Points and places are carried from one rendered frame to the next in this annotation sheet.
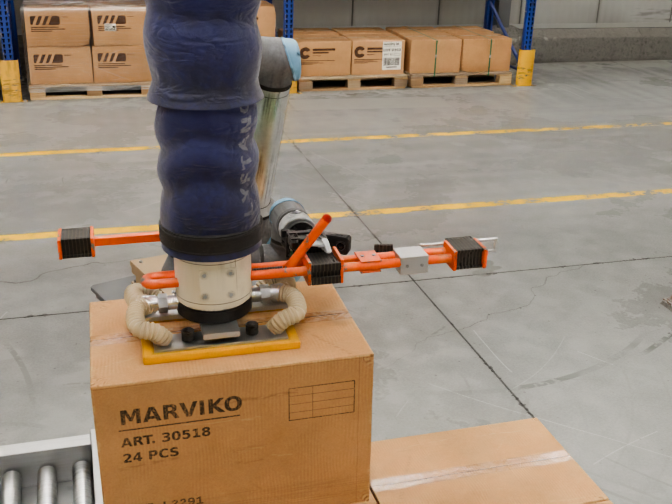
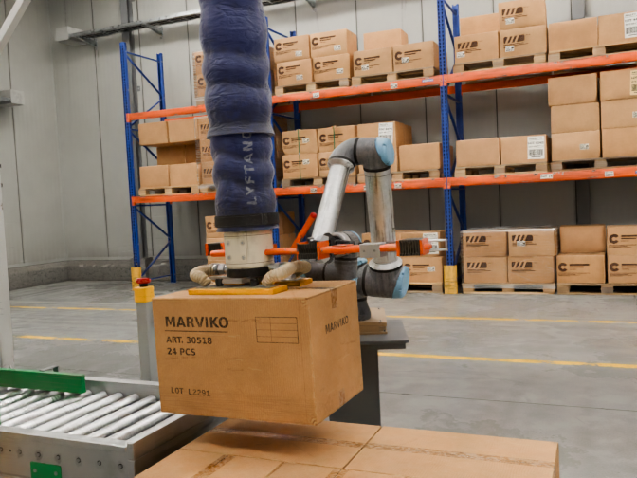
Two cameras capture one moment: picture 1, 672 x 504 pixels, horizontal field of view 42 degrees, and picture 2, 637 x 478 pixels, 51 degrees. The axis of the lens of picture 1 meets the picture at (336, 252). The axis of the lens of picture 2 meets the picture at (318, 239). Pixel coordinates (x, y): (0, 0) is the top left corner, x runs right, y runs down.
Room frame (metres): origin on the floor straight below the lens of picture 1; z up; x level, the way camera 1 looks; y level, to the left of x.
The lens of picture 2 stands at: (0.20, -1.42, 1.36)
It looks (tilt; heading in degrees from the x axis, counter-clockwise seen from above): 3 degrees down; 41
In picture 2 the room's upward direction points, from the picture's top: 3 degrees counter-clockwise
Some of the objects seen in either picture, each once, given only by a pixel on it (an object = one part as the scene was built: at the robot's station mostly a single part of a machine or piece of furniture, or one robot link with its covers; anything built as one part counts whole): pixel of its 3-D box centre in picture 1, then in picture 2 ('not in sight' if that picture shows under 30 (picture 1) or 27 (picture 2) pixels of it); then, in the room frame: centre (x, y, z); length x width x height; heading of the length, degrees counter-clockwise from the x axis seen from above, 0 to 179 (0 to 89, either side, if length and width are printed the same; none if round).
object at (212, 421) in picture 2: not in sight; (192, 445); (1.72, 0.54, 0.47); 0.70 x 0.03 x 0.15; 17
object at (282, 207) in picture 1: (289, 220); (345, 244); (2.17, 0.12, 1.20); 0.12 x 0.09 x 0.10; 17
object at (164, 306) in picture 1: (214, 301); (250, 270); (1.81, 0.27, 1.13); 0.34 x 0.25 x 0.06; 105
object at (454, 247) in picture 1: (464, 254); (412, 247); (1.95, -0.31, 1.20); 0.08 x 0.07 x 0.05; 105
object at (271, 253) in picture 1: (282, 258); (342, 272); (2.17, 0.14, 1.09); 0.12 x 0.09 x 0.12; 107
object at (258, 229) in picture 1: (211, 227); (246, 219); (1.81, 0.28, 1.31); 0.23 x 0.23 x 0.04
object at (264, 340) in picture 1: (220, 336); (236, 285); (1.71, 0.25, 1.09); 0.34 x 0.10 x 0.05; 105
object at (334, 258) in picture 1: (321, 265); (313, 249); (1.87, 0.03, 1.20); 0.10 x 0.08 x 0.06; 15
